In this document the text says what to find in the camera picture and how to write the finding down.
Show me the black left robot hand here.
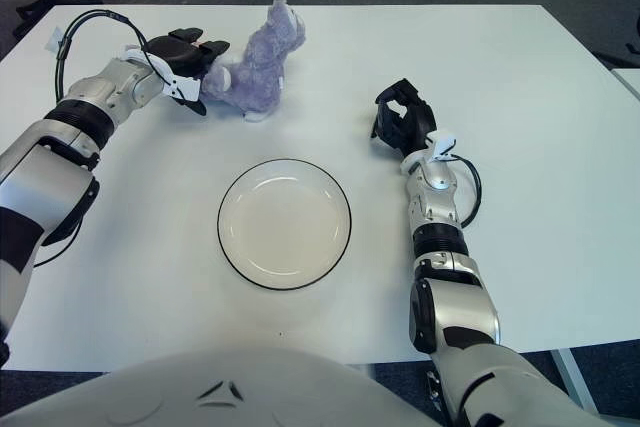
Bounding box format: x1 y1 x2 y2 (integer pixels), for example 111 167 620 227
142 26 232 117

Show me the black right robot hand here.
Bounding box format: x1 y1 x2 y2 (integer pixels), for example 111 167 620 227
369 79 439 156

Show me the purple plush bunny doll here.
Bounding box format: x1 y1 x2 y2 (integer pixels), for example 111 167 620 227
199 0 307 123

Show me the white plate with black rim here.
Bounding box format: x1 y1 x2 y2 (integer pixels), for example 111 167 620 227
216 158 353 292

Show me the white neighbouring table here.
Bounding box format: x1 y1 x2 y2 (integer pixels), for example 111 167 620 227
610 66 640 103

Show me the white table leg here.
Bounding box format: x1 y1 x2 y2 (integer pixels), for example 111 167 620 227
549 346 601 418

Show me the grey robot torso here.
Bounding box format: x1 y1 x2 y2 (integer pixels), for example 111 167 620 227
0 336 441 427

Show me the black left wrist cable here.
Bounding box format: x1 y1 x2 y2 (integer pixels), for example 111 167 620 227
34 9 171 268

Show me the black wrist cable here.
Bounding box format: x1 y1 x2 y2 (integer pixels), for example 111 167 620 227
34 9 171 268
449 154 482 228

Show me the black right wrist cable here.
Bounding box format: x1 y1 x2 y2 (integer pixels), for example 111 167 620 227
449 154 482 228

